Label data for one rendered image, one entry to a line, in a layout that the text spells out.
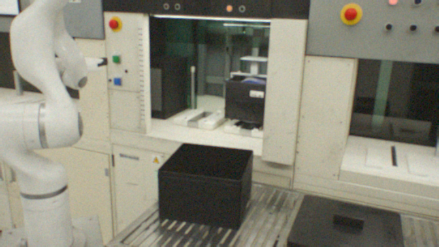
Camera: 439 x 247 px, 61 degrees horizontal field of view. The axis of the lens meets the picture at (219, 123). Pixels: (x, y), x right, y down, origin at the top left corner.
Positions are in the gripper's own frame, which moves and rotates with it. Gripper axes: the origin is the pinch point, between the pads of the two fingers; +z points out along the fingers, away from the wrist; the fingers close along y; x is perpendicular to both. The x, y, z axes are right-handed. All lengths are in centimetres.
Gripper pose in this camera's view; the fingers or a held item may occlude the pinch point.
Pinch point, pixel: (103, 61)
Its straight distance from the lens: 166.7
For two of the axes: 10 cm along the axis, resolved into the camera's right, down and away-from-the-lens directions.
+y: 9.3, 1.4, -3.5
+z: 3.8, -2.6, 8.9
